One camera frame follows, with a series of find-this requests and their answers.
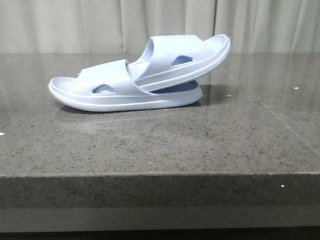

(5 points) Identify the light blue slipper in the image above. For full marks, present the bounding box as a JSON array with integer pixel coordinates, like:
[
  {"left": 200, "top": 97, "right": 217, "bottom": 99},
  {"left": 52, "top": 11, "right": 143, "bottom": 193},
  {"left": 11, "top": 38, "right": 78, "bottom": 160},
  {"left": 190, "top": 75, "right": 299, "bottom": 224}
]
[
  {"left": 48, "top": 59, "right": 203, "bottom": 112},
  {"left": 126, "top": 34, "right": 231, "bottom": 92}
]

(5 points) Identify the cream curtain right panel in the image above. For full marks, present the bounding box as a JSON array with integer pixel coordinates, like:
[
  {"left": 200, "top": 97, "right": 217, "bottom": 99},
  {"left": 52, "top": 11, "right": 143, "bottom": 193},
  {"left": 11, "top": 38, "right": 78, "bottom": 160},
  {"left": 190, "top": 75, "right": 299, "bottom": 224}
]
[{"left": 214, "top": 0, "right": 320, "bottom": 53}]

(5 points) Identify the cream curtain panel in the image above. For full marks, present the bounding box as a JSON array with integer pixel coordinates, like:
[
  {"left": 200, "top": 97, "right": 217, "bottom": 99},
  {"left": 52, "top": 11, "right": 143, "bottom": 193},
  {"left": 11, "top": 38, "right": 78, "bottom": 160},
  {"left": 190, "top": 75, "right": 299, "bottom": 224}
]
[
  {"left": 0, "top": 0, "right": 217, "bottom": 54},
  {"left": 214, "top": 0, "right": 320, "bottom": 53}
]

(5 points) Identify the cream curtain left panel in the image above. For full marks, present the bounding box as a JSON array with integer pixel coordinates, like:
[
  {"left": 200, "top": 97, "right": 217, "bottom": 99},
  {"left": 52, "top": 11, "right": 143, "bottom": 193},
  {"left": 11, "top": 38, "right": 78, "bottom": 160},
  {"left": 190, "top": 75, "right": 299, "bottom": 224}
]
[{"left": 0, "top": 0, "right": 217, "bottom": 54}]

